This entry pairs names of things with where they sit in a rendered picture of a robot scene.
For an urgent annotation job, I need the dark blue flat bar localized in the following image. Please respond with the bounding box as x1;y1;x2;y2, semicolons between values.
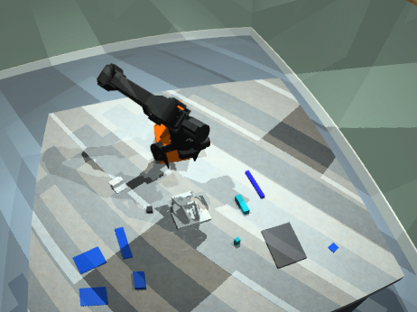
245;171;264;199

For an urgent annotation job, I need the teal rectangular block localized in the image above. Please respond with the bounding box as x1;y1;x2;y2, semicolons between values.
235;195;249;215

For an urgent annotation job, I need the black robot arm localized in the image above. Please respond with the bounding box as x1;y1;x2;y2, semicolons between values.
97;63;209;160

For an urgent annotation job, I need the blue rectangular bar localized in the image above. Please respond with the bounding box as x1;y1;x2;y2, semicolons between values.
115;227;133;259

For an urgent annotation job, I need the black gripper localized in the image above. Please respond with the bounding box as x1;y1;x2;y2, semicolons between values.
151;129;210;169

